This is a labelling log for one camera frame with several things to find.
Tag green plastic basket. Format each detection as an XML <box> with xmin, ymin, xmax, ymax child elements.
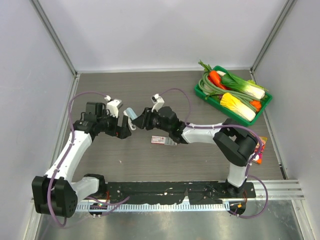
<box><xmin>194</xmin><ymin>71</ymin><xmax>273</xmax><ymax>127</ymax></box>

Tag bok choy toy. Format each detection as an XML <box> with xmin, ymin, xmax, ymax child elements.
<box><xmin>221</xmin><ymin>72</ymin><xmax>266</xmax><ymax>100</ymax></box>

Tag small orange carrot toy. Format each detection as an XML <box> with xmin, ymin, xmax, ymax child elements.
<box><xmin>250</xmin><ymin>100</ymin><xmax>262</xmax><ymax>112</ymax></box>

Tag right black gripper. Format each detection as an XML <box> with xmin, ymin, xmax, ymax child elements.
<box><xmin>132</xmin><ymin>107</ymin><xmax>171</xmax><ymax>134</ymax></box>

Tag red white staple box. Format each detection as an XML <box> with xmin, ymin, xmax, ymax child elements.
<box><xmin>151</xmin><ymin>135</ymin><xmax>177</xmax><ymax>146</ymax></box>

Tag light blue stapler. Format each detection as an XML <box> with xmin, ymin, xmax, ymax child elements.
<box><xmin>123</xmin><ymin>107</ymin><xmax>138</xmax><ymax>131</ymax></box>

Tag green long beans toy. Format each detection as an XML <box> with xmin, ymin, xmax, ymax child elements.
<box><xmin>198</xmin><ymin>60</ymin><xmax>266</xmax><ymax>113</ymax></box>

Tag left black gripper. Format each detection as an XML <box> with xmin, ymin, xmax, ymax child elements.
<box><xmin>97</xmin><ymin>109</ymin><xmax>131</xmax><ymax>139</ymax></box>

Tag yellow napa cabbage toy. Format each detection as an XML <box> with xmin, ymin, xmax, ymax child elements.
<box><xmin>220</xmin><ymin>93</ymin><xmax>256</xmax><ymax>122</ymax></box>

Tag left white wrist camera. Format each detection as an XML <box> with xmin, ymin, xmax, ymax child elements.
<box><xmin>104</xmin><ymin>95</ymin><xmax>123</xmax><ymax>118</ymax></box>

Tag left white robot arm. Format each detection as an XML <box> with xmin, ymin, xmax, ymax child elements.
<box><xmin>31</xmin><ymin>99</ymin><xmax>131</xmax><ymax>218</ymax></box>

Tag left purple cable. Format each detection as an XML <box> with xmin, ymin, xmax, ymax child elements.
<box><xmin>47</xmin><ymin>91</ymin><xmax>111</xmax><ymax>228</ymax></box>

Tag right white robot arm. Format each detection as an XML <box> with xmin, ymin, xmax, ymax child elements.
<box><xmin>125</xmin><ymin>106</ymin><xmax>262</xmax><ymax>198</ymax></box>

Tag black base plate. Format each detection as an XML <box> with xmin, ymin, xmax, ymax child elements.
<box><xmin>87</xmin><ymin>181</ymin><xmax>256</xmax><ymax>205</ymax></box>

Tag colourful snack packet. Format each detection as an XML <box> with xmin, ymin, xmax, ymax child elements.
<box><xmin>252</xmin><ymin>136</ymin><xmax>268</xmax><ymax>165</ymax></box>

